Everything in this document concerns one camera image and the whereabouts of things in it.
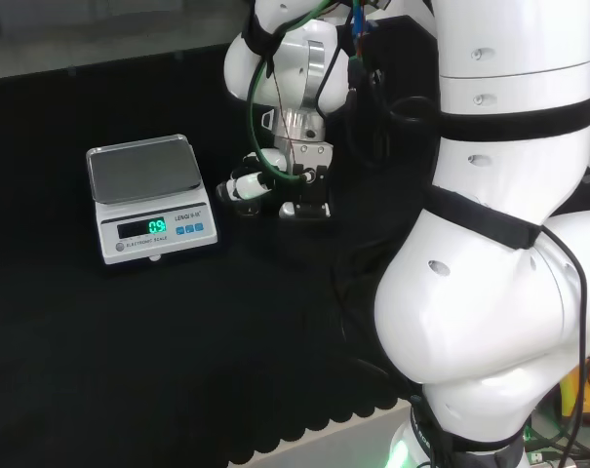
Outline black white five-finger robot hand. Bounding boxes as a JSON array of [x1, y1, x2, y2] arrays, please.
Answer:
[[215, 141, 335, 219]]

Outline small clear glass beaker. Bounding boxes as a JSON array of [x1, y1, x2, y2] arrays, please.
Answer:
[[228, 180, 264, 218]]

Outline white electronic balance steel pan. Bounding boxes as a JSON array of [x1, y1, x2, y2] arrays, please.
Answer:
[[85, 133, 221, 266]]

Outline black scalloped bench cloth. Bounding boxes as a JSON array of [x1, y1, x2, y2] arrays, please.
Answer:
[[0, 14, 442, 468]]

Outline yellow stop button box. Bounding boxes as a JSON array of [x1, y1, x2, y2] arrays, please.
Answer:
[[561, 354, 590, 421]]

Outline green cable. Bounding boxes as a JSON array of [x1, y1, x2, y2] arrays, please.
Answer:
[[247, 0, 309, 185]]

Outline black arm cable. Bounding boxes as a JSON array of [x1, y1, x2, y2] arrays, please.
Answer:
[[531, 226, 590, 468]]

